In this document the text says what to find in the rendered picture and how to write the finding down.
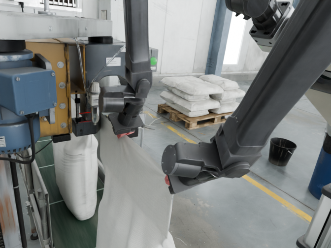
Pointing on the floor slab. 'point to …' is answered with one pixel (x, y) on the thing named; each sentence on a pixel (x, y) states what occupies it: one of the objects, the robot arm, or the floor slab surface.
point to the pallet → (190, 122)
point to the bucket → (281, 151)
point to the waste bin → (321, 168)
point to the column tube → (8, 207)
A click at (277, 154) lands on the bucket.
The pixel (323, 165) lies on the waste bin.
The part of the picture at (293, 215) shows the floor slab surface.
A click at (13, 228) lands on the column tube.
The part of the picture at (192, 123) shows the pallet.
